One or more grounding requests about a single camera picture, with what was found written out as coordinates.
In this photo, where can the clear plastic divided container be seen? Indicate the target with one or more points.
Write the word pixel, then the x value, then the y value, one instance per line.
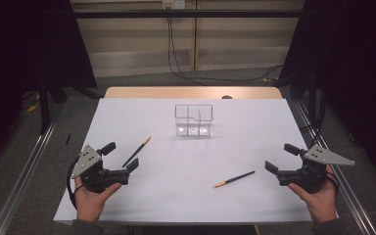
pixel 192 130

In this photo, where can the aluminium floor rail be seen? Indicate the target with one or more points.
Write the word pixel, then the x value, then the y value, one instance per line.
pixel 349 196
pixel 23 182

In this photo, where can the person's left hand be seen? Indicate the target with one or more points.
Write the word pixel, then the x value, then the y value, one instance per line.
pixel 89 204

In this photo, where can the yellow floor tag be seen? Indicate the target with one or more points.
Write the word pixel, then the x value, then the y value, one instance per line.
pixel 32 108

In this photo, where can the person's right hand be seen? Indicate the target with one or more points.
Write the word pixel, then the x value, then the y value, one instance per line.
pixel 321 204

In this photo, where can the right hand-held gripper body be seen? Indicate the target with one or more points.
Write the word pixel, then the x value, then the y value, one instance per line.
pixel 310 178

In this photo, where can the black horizontal crossbar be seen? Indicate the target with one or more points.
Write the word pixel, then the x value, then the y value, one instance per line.
pixel 176 13

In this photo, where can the black curtain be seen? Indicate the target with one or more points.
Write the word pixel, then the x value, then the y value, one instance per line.
pixel 355 65
pixel 19 49

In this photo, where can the dark pencil with orange end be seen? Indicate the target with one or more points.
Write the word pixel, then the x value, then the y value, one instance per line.
pixel 235 178
pixel 137 151

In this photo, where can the black stand post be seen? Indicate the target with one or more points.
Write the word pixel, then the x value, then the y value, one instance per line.
pixel 44 107

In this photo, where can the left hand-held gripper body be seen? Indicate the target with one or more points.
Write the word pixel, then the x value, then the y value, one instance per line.
pixel 94 178

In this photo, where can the white table cover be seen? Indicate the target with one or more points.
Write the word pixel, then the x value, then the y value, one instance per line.
pixel 176 199

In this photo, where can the wooden table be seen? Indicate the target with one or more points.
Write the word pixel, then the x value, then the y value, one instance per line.
pixel 176 92

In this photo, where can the white wall socket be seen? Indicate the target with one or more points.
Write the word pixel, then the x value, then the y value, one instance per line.
pixel 173 4

